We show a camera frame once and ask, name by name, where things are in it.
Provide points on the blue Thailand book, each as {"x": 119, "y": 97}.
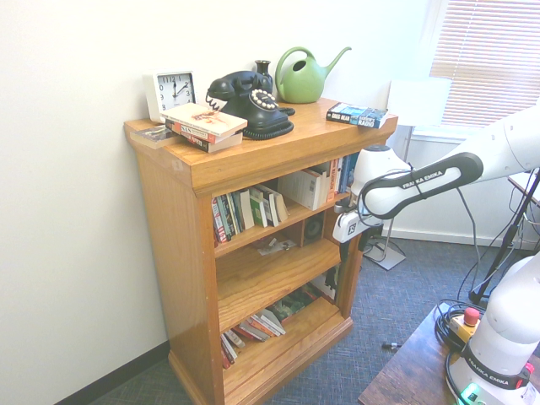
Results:
{"x": 349, "y": 173}

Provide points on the small round speaker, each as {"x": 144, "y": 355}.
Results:
{"x": 314, "y": 228}

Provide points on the blue paperback book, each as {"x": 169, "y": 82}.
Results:
{"x": 358, "y": 115}

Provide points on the small dark paperback book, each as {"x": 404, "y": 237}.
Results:
{"x": 152, "y": 136}

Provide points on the white square clock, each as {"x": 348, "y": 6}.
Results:
{"x": 169, "y": 90}

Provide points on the red white spine book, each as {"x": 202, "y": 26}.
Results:
{"x": 217, "y": 223}

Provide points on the cream paperback book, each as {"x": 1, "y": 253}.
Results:
{"x": 282, "y": 206}

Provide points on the black rotary telephone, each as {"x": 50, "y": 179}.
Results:
{"x": 253, "y": 109}

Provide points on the black tripod stand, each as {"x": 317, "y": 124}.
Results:
{"x": 512, "y": 228}

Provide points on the white shade floor lamp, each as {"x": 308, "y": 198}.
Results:
{"x": 417, "y": 101}

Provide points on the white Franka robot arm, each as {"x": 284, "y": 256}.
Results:
{"x": 422, "y": 181}

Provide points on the green spine book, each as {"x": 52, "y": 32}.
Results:
{"x": 256, "y": 208}

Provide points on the wooden bookshelf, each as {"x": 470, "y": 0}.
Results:
{"x": 270, "y": 278}

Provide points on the small black silver tool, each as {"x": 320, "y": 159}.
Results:
{"x": 390, "y": 346}

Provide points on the dark green cover book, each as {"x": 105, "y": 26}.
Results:
{"x": 295, "y": 306}

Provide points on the large white book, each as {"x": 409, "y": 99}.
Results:
{"x": 301, "y": 190}

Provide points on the yellow red emergency stop button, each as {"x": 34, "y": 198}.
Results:
{"x": 466, "y": 322}

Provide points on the green plastic watering can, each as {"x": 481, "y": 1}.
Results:
{"x": 297, "y": 86}

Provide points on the loose papers pile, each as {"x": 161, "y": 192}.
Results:
{"x": 276, "y": 246}

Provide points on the black vase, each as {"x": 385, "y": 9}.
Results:
{"x": 262, "y": 69}

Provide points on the window blinds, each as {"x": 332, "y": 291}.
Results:
{"x": 489, "y": 50}

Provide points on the red black spine book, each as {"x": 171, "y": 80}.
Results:
{"x": 219, "y": 145}

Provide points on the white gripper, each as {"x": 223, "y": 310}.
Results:
{"x": 352, "y": 225}

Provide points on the black orange spine book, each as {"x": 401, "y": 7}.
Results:
{"x": 190, "y": 131}

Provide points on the white black cover book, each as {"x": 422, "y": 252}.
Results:
{"x": 329, "y": 284}

